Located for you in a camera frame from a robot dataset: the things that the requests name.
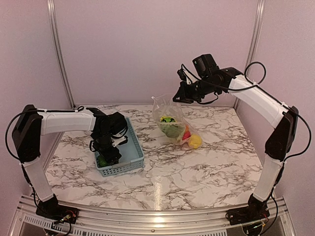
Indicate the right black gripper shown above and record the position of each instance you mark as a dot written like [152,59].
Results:
[185,97]

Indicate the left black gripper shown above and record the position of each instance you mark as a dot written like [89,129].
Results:
[111,157]

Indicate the green toy pepper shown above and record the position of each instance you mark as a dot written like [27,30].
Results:
[101,162]

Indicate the blue-grey perforated plastic basket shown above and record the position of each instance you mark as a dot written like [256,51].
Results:
[132,155]

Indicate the clear zip top bag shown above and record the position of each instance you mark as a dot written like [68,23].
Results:
[164,106]

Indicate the green toy watermelon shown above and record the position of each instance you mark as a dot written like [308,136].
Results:
[167,119]

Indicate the green orange toy mango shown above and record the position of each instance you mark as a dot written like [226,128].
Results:
[172,130]

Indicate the red toy apple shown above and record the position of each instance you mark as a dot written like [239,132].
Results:
[187,133]

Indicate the yellow toy pear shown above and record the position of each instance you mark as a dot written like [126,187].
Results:
[194,141]

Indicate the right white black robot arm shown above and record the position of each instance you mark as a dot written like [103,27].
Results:
[281,117]

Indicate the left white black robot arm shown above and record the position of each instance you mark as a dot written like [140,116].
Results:
[32,123]

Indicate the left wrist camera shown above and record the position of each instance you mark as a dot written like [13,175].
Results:
[116,127]

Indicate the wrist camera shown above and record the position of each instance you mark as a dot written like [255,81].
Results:
[116,127]
[205,65]

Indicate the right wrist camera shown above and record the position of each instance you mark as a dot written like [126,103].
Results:
[205,65]

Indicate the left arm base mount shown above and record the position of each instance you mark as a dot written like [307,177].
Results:
[51,209]

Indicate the aluminium front frame rail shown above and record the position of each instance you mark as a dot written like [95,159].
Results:
[101,221]

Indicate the right aluminium corner post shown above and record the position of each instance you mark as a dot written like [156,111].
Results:
[256,31]

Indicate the aluminium corner post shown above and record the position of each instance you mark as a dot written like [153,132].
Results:
[256,31]
[58,49]

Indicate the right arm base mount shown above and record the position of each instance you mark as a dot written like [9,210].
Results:
[255,210]

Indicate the left aluminium corner post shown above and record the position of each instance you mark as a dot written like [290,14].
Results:
[58,49]

